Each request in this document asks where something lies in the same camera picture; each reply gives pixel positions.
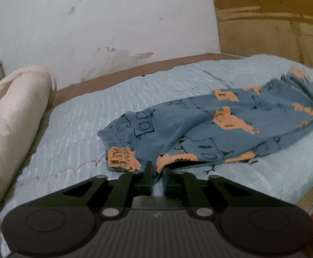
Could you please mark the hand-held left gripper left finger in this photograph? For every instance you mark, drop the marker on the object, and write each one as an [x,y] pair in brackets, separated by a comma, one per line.
[148,177]

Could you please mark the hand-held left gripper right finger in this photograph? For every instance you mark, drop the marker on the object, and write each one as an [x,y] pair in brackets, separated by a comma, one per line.
[168,180]

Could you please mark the blue pants with orange print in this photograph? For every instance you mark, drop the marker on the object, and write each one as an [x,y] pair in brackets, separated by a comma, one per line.
[172,121]

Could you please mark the light blue ribbed bed sheet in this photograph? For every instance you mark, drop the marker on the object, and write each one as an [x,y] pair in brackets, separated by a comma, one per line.
[78,118]

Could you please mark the beige rolled blanket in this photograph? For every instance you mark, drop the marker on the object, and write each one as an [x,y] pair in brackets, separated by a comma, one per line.
[14,118]

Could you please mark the wooden wardrobe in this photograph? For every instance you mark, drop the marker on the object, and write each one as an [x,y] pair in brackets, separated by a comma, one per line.
[274,21]

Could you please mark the brown bed frame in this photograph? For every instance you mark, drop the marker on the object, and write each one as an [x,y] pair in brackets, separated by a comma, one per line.
[118,75]

